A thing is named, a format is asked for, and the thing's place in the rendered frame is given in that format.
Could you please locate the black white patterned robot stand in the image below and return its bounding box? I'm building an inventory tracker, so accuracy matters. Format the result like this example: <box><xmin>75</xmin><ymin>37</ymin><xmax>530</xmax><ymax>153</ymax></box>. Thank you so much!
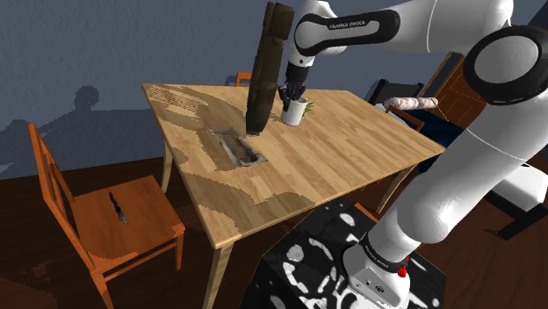
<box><xmin>239</xmin><ymin>197</ymin><xmax>449</xmax><ymax>309</ymax></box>

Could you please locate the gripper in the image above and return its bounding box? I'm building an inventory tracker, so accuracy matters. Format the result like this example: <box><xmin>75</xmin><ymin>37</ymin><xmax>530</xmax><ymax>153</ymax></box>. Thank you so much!
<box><xmin>278</xmin><ymin>61</ymin><xmax>311</xmax><ymax>112</ymax></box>

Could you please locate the tall brown column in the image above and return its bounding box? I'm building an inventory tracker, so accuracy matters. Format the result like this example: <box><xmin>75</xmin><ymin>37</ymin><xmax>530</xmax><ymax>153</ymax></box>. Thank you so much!
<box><xmin>245</xmin><ymin>1</ymin><xmax>296</xmax><ymax>136</ymax></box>

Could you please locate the slim black pen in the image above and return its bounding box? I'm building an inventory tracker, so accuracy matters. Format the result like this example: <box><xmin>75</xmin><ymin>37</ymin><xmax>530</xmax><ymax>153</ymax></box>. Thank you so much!
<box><xmin>108</xmin><ymin>191</ymin><xmax>128</xmax><ymax>226</ymax></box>

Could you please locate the brown wooden cabinet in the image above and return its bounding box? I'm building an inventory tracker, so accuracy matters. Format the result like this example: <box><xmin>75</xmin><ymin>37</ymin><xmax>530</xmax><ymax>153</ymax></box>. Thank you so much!
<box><xmin>421</xmin><ymin>52</ymin><xmax>487</xmax><ymax>129</ymax></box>

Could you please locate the white pot with green plant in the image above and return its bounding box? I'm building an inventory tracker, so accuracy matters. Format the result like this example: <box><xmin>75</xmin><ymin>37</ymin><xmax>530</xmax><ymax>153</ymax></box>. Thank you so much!
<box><xmin>280</xmin><ymin>97</ymin><xmax>315</xmax><ymax>127</ymax></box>

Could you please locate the light wooden table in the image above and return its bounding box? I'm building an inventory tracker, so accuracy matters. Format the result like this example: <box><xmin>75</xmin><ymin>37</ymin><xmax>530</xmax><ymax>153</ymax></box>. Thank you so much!
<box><xmin>141</xmin><ymin>83</ymin><xmax>446</xmax><ymax>309</ymax></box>

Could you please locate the black bed with blue blanket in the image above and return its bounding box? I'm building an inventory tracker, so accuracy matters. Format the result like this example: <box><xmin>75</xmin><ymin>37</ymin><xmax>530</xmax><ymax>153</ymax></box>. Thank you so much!
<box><xmin>367</xmin><ymin>78</ymin><xmax>548</xmax><ymax>241</ymax></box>

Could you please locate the orange wooden chair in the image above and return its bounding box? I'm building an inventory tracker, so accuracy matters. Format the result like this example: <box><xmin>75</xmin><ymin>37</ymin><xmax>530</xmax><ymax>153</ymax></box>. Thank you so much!
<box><xmin>385</xmin><ymin>104</ymin><xmax>426</xmax><ymax>133</ymax></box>
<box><xmin>353</xmin><ymin>202</ymin><xmax>380</xmax><ymax>224</ymax></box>
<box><xmin>27</xmin><ymin>123</ymin><xmax>186</xmax><ymax>309</ymax></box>
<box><xmin>234</xmin><ymin>71</ymin><xmax>254</xmax><ymax>88</ymax></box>

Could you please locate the grey flat rectangular tray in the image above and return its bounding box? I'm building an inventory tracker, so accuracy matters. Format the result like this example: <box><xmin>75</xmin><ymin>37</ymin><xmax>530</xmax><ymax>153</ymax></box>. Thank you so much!
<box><xmin>206</xmin><ymin>126</ymin><xmax>269</xmax><ymax>168</ymax></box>

